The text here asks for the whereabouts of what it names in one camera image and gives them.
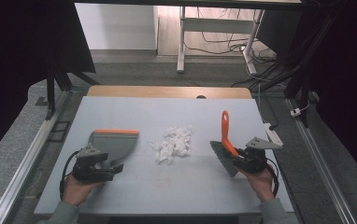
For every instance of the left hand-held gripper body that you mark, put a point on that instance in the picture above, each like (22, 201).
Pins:
(88, 169)

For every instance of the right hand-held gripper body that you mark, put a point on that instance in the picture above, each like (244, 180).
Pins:
(256, 158)

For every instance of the grey dustpan with orange edge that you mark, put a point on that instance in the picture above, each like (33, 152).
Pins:
(117, 144)

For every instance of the pile of white paper scraps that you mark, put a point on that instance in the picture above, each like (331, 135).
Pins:
(173, 144)

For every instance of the person's left hand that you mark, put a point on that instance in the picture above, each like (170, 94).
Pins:
(77, 189)

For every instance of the person's right hand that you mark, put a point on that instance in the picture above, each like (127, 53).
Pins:
(260, 185)

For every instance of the white power strip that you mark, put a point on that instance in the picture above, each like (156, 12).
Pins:
(273, 133)

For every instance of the small white plug adapter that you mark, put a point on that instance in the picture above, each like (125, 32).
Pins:
(295, 112)

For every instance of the black metal stand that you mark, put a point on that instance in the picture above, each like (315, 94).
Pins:
(301, 81)
(51, 93)

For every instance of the wooden table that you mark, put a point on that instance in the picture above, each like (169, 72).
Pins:
(167, 92)

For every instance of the dark curtain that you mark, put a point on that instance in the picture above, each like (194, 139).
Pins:
(17, 56)
(345, 87)

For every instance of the white cabinet panel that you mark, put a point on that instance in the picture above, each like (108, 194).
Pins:
(117, 26)

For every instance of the aluminium rail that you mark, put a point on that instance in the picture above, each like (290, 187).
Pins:
(320, 161)
(24, 165)

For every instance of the white desk frame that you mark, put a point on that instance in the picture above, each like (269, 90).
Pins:
(217, 25)

